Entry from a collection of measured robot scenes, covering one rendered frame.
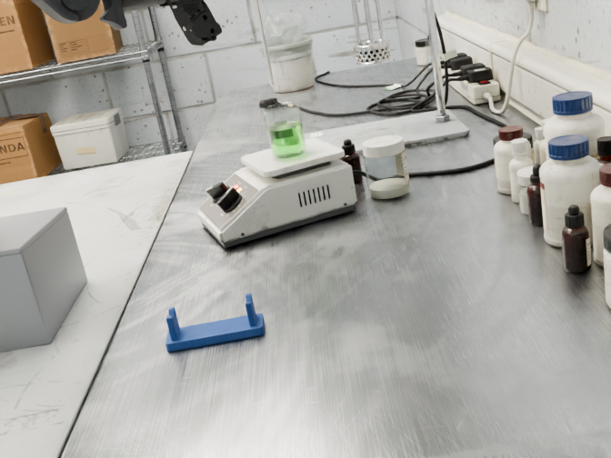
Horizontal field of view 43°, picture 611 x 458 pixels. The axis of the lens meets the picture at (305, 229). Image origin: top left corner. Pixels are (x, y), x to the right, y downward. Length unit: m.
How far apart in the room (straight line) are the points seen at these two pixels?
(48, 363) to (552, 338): 0.50
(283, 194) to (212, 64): 2.48
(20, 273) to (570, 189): 0.59
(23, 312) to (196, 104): 2.70
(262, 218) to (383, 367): 0.40
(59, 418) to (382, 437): 0.30
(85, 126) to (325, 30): 1.09
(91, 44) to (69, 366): 2.44
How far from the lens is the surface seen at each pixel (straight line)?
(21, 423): 0.77
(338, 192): 1.07
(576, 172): 0.87
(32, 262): 0.89
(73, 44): 3.21
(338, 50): 3.48
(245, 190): 1.07
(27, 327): 0.91
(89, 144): 3.32
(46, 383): 0.83
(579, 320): 0.75
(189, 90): 3.52
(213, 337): 0.80
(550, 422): 0.62
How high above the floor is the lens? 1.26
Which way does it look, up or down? 20 degrees down
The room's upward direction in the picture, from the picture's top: 10 degrees counter-clockwise
